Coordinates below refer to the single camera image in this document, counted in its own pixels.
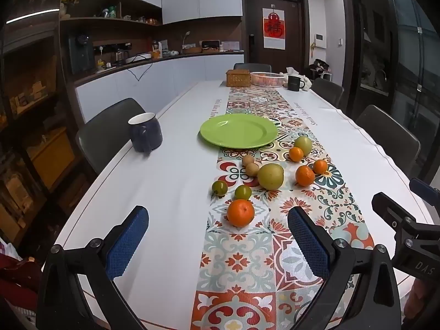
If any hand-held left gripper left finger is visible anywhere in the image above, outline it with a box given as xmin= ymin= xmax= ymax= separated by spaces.
xmin=36 ymin=205 xmax=150 ymax=330

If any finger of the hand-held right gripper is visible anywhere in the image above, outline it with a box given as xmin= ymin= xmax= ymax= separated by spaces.
xmin=371 ymin=192 xmax=440 ymax=240
xmin=410 ymin=178 xmax=440 ymax=210

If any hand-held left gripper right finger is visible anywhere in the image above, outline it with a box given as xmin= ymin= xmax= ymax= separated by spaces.
xmin=287 ymin=205 xmax=403 ymax=330

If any yellow-green pear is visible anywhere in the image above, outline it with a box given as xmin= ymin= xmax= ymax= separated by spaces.
xmin=257 ymin=163 xmax=285 ymax=191

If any green apple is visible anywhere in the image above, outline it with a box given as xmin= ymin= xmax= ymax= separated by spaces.
xmin=293 ymin=136 xmax=313 ymax=155

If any green plate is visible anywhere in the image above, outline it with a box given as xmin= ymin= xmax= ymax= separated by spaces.
xmin=200 ymin=114 xmax=279 ymax=149

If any person's right hand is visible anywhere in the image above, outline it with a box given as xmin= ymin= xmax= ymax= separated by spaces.
xmin=403 ymin=277 xmax=428 ymax=322

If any grey dining chair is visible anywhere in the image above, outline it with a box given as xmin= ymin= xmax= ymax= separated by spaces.
xmin=233 ymin=62 xmax=272 ymax=73
xmin=75 ymin=98 xmax=147 ymax=176
xmin=355 ymin=105 xmax=422 ymax=177
xmin=311 ymin=77 xmax=344 ymax=109

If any patterned table runner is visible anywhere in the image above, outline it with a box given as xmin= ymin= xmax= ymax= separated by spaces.
xmin=190 ymin=86 xmax=375 ymax=330

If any dark blue mug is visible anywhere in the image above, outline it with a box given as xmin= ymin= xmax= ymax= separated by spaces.
xmin=128 ymin=112 xmax=163 ymax=154

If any red garment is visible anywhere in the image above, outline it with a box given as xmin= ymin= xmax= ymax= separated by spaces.
xmin=0 ymin=254 xmax=43 ymax=312

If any glass sliding door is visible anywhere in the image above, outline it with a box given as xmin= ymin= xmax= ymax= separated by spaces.
xmin=344 ymin=0 xmax=440 ymax=179

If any white cloth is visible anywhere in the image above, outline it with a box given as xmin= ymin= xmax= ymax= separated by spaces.
xmin=280 ymin=67 xmax=313 ymax=92

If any black mug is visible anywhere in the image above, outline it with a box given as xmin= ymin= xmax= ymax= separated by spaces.
xmin=287 ymin=75 xmax=306 ymax=92

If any dark bag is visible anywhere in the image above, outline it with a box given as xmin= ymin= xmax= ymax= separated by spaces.
xmin=307 ymin=58 xmax=332 ymax=76

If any dark display cabinet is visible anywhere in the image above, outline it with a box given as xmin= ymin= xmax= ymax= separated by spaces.
xmin=0 ymin=7 xmax=90 ymax=265

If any pink plastic basket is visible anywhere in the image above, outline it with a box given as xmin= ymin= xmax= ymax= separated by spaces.
xmin=250 ymin=72 xmax=287 ymax=87

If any white kitchen counter cabinet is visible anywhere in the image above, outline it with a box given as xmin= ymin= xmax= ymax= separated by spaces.
xmin=74 ymin=53 xmax=245 ymax=124

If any woven rattan box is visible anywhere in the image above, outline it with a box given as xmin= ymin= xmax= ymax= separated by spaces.
xmin=226 ymin=69 xmax=252 ymax=87

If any black water dispenser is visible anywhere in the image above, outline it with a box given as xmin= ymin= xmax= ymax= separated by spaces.
xmin=68 ymin=34 xmax=95 ymax=75

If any dark brown door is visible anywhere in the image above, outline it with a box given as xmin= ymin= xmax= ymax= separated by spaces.
xmin=241 ymin=0 xmax=309 ymax=74

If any black power cable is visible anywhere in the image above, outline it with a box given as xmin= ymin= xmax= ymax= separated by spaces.
xmin=125 ymin=52 xmax=153 ymax=81

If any red and white wall calendar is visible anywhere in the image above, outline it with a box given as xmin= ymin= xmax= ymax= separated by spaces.
xmin=263 ymin=7 xmax=287 ymax=49

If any brown wall shelf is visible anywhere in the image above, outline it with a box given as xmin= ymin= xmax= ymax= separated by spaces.
xmin=60 ymin=0 xmax=162 ymax=42

